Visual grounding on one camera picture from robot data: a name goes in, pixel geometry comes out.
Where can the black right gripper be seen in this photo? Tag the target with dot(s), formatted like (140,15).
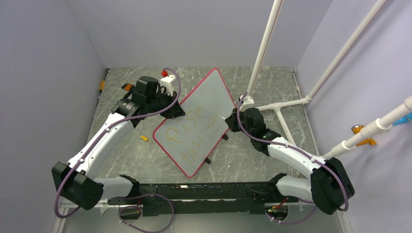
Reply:
(231,121)

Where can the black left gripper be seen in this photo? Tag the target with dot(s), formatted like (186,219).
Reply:
(175,111)

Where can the pink framed whiteboard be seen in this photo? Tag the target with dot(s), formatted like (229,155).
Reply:
(190,139)

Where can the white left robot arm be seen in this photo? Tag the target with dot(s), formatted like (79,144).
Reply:
(76,180)

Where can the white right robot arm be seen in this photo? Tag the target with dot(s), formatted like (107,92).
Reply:
(325,182)

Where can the orange black small object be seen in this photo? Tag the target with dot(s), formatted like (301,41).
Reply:
(127,86)

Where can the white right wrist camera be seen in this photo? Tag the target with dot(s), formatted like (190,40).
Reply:
(246,103)

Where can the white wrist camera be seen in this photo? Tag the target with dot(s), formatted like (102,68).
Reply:
(167,82)
(246,103)

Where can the white pvc pipe frame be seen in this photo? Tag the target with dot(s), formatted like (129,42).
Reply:
(379,125)

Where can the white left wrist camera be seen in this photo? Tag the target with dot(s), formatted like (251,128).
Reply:
(167,82)

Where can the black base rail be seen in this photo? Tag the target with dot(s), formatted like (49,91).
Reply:
(204,198)

